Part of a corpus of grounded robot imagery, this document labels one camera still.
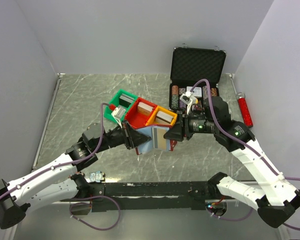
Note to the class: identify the black poker chip case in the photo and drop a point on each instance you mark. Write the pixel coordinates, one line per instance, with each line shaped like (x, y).
(190, 65)

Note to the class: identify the cards in yellow bin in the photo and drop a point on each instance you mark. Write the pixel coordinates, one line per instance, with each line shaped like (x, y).
(163, 118)

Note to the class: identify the yellow plastic bin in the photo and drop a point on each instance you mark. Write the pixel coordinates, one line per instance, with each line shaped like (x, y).
(151, 120)

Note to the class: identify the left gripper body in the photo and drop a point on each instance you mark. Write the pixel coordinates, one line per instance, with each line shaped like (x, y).
(127, 139)

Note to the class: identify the green plastic bin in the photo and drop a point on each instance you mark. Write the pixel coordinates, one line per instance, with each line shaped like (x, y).
(115, 101)

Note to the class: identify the red glitter tube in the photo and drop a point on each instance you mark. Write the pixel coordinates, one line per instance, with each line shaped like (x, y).
(247, 119)

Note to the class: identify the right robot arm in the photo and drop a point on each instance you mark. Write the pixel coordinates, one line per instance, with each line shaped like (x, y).
(275, 199)

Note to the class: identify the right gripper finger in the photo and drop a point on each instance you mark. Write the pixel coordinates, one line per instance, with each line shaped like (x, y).
(173, 136)
(178, 127)

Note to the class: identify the white playing card deck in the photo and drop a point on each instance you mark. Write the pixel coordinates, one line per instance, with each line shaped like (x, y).
(197, 91)

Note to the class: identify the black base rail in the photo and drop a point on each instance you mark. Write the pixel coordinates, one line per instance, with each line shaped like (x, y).
(157, 195)

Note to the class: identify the cards in red bin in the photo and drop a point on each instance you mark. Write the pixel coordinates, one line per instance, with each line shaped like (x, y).
(144, 109)

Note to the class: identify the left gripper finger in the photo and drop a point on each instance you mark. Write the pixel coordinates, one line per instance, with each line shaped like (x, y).
(136, 142)
(135, 136)

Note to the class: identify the cards in green bin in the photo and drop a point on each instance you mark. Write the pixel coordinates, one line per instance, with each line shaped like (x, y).
(126, 100)

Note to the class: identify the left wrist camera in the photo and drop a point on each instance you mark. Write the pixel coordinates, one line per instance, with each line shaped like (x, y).
(117, 112)

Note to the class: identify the red plastic bin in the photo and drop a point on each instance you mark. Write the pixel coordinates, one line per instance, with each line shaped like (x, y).
(135, 119)

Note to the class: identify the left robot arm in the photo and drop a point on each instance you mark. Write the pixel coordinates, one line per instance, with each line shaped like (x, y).
(60, 179)

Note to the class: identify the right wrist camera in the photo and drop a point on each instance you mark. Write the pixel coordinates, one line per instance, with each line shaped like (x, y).
(189, 99)

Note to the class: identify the gold striped credit card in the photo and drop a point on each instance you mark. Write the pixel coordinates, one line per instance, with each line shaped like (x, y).
(159, 142)

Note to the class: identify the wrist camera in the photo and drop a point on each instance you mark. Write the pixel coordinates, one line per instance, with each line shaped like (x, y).
(117, 112)
(189, 99)

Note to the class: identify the red leather card holder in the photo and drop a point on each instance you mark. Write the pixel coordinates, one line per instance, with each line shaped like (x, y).
(147, 147)

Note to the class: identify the cartoon sticker tag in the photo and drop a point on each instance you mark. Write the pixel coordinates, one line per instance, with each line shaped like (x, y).
(97, 177)

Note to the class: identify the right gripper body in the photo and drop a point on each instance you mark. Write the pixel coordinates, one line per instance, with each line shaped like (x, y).
(186, 125)

